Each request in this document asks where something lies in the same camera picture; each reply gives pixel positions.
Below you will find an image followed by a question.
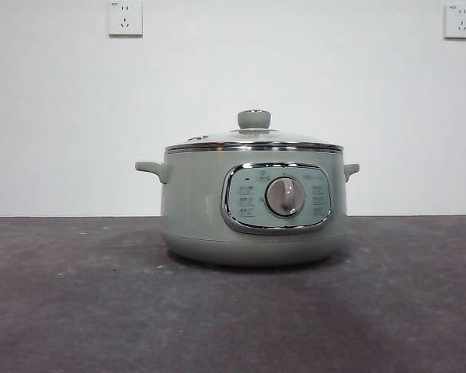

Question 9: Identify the glass lid with green knob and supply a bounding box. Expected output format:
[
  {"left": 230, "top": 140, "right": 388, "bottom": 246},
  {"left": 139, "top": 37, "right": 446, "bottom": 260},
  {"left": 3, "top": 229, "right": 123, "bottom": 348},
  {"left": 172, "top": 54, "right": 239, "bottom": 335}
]
[{"left": 165, "top": 109, "right": 345, "bottom": 152}]

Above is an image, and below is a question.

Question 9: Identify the pale green electric cooking pot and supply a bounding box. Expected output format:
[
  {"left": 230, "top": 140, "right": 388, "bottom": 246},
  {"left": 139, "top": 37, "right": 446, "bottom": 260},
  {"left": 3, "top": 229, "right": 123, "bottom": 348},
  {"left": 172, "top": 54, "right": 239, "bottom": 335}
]
[{"left": 134, "top": 148, "right": 360, "bottom": 267}]

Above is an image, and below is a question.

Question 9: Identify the white wall power socket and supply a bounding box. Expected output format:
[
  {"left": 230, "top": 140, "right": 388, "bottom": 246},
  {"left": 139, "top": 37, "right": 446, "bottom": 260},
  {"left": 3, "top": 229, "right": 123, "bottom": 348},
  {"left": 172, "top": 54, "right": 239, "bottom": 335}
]
[
  {"left": 443, "top": 3, "right": 466, "bottom": 40},
  {"left": 108, "top": 1, "right": 144, "bottom": 39}
]

